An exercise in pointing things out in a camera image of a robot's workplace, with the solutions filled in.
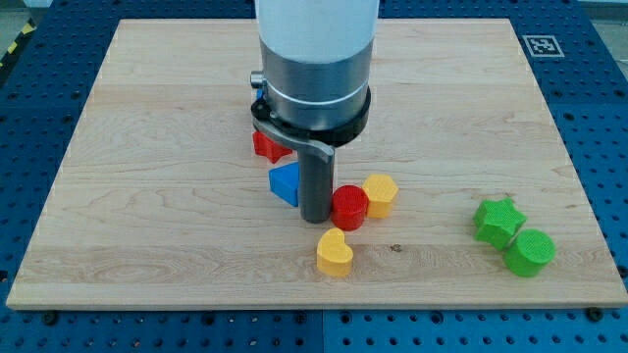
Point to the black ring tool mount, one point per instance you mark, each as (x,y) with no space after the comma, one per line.
(319,143)

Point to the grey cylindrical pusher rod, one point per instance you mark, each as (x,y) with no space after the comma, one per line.
(315,187)

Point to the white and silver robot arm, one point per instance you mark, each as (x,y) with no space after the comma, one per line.
(316,57)

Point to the red circle block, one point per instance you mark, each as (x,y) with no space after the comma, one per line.
(349,207)

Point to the yellow hexagon block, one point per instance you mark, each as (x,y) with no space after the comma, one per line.
(381,191)

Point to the green circle block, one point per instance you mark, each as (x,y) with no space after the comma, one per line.
(529,253)

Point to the blue triangle block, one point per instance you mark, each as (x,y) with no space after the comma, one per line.
(284,182)

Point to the red star block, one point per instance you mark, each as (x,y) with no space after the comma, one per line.
(266,147)

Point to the yellow heart block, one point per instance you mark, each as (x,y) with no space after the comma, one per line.
(334,256)

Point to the wooden board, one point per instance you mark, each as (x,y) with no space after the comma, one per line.
(161,204)

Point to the green star block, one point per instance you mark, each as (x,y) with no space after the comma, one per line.
(497,222)

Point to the white fiducial marker tag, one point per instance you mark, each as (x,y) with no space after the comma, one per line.
(542,46)

